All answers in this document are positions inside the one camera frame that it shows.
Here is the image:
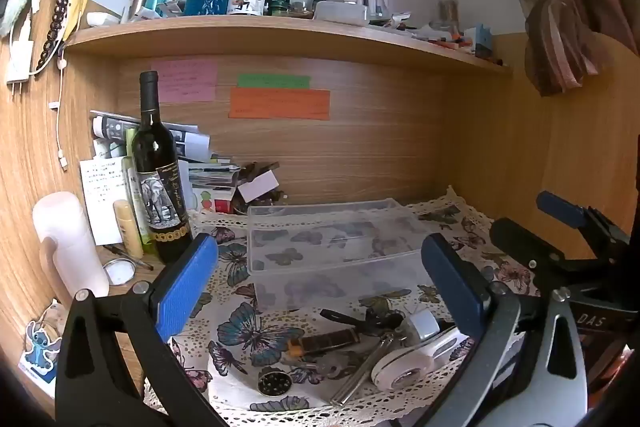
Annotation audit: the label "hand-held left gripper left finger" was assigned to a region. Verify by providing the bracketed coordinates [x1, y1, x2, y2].
[54, 233, 232, 427]

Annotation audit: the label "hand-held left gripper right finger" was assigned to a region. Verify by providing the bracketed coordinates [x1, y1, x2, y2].
[421, 233, 589, 427]

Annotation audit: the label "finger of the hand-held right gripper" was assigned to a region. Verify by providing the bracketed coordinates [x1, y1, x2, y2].
[489, 216, 602, 294]
[536, 190, 632, 259]

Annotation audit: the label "white cube charger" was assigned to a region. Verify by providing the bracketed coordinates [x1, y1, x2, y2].
[406, 309, 442, 341]

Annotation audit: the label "black pen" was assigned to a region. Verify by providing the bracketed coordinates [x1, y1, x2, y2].
[102, 244, 154, 271]

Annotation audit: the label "butterfly lace tablecloth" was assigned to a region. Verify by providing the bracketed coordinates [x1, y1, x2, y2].
[142, 186, 543, 427]

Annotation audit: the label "small round mirror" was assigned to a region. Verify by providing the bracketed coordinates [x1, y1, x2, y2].
[102, 259, 134, 286]

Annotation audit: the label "cream lip balm tube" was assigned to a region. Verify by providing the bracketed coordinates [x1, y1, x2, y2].
[112, 199, 146, 259]

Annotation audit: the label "red and white carton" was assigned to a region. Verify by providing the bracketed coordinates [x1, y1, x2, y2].
[199, 186, 237, 215]

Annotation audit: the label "black pliers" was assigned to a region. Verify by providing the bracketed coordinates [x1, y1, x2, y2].
[319, 308, 407, 334]

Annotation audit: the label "white round tape measure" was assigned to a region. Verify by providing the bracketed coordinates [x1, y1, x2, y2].
[370, 326, 462, 392]

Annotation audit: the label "dark wine bottle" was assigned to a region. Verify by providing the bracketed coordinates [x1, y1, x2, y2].
[132, 71, 194, 264]

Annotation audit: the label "white paper note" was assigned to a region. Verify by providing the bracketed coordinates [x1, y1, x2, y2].
[80, 157, 135, 246]

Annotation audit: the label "dark packet with white label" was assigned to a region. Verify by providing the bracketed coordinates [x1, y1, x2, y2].
[231, 161, 289, 208]

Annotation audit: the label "white cylindrical device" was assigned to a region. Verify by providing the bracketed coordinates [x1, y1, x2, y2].
[32, 191, 111, 308]

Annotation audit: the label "metal tweezers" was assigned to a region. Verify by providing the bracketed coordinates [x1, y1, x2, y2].
[329, 336, 397, 408]

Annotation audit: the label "clear plastic storage box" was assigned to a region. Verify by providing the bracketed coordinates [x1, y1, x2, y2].
[247, 199, 437, 309]

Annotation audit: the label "stack of papers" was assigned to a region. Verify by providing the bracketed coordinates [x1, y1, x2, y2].
[89, 109, 242, 195]

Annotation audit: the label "brown folding knife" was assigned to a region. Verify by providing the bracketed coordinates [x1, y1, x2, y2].
[287, 329, 362, 356]

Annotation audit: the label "silver keys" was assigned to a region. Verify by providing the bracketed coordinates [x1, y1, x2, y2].
[292, 354, 353, 380]

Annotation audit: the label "blue cartoon sticker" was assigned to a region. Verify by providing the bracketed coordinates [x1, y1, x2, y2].
[19, 318, 64, 384]

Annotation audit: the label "small blue box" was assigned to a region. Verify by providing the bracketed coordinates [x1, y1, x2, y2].
[474, 24, 497, 58]

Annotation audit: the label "orange sticky note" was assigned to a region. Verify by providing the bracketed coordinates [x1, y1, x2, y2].
[228, 87, 331, 122]

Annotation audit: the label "pink sticky note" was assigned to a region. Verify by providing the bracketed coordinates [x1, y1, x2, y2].
[151, 59, 219, 104]

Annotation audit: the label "green sticky note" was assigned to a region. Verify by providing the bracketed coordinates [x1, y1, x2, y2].
[237, 74, 311, 90]

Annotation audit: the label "small glass jar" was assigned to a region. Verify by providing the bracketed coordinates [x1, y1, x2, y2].
[434, 0, 461, 34]

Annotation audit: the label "wooden shelf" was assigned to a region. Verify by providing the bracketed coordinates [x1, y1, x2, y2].
[65, 14, 514, 78]

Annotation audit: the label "white power adapter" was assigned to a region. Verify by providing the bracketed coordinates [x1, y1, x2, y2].
[5, 39, 36, 86]

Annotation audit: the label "silver tube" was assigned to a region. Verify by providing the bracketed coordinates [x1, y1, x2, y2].
[126, 0, 152, 24]

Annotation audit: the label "clear flat plastic case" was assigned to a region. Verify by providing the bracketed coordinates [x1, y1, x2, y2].
[314, 0, 369, 26]

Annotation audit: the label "yellow cloth item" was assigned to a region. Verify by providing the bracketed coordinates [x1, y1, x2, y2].
[66, 0, 89, 34]

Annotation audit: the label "white charging cable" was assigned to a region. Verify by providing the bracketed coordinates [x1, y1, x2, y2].
[48, 55, 70, 171]

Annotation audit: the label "dark bead bracelet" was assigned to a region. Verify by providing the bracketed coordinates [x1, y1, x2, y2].
[34, 0, 72, 74]

